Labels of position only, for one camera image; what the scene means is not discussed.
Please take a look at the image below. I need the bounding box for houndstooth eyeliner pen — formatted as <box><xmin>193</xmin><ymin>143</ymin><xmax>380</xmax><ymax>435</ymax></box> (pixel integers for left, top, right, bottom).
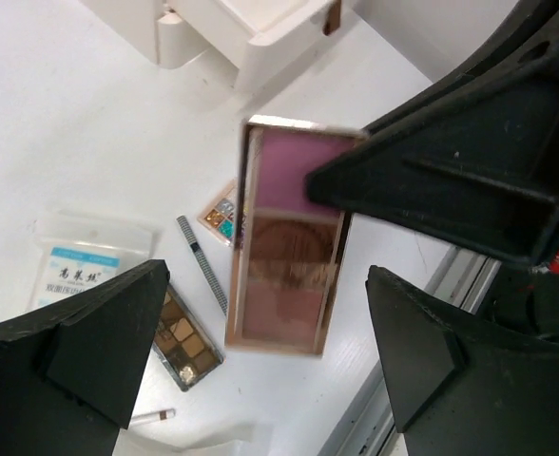
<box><xmin>176</xmin><ymin>216</ymin><xmax>228</xmax><ymax>315</ymax></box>

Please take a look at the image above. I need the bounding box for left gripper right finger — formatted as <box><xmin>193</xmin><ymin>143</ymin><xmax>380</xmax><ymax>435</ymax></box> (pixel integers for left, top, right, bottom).
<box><xmin>366</xmin><ymin>266</ymin><xmax>559</xmax><ymax>455</ymax></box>

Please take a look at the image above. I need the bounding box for glitter eyeshadow palette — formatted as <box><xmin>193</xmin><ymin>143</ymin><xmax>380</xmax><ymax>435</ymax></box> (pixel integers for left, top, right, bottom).
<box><xmin>198</xmin><ymin>179</ymin><xmax>237</xmax><ymax>246</ymax></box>

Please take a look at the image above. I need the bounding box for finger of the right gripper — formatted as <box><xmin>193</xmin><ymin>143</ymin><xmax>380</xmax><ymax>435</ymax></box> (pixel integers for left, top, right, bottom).
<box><xmin>366</xmin><ymin>1</ymin><xmax>559</xmax><ymax>135</ymax></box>

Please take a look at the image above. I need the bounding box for brown eyeshadow palette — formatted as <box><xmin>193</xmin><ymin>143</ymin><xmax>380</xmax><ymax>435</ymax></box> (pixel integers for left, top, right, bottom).
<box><xmin>152</xmin><ymin>285</ymin><xmax>224</xmax><ymax>392</ymax></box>

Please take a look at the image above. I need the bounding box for cotton pad packet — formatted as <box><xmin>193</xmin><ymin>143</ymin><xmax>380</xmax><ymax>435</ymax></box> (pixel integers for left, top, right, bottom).
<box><xmin>29</xmin><ymin>211</ymin><xmax>156</xmax><ymax>311</ymax></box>
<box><xmin>112</xmin><ymin>422</ymin><xmax>274</xmax><ymax>455</ymax></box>

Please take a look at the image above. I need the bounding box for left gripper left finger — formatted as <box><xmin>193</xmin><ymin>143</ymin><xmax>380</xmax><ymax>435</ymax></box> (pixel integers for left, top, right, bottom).
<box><xmin>0</xmin><ymin>259</ymin><xmax>169</xmax><ymax>455</ymax></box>

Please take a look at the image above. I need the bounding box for thin white applicator stick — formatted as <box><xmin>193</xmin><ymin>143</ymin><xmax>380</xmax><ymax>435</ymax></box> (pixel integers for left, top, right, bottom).
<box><xmin>129</xmin><ymin>408</ymin><xmax>176</xmax><ymax>428</ymax></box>

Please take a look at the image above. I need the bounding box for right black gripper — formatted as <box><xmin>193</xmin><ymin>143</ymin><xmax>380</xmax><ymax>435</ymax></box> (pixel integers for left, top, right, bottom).
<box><xmin>306</xmin><ymin>61</ymin><xmax>559</xmax><ymax>342</ymax></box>

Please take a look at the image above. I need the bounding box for pink blush palette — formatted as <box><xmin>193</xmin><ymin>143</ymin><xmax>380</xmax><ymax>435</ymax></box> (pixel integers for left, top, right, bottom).
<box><xmin>225</xmin><ymin>115</ymin><xmax>367</xmax><ymax>356</ymax></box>

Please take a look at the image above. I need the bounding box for white drawer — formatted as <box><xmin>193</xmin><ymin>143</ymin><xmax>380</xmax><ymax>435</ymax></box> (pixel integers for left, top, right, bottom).
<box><xmin>169</xmin><ymin>0</ymin><xmax>342</xmax><ymax>92</ymax></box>

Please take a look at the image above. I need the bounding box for white drawer organizer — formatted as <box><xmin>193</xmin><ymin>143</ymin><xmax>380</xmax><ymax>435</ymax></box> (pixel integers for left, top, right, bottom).
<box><xmin>85</xmin><ymin>0</ymin><xmax>354</xmax><ymax>92</ymax></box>

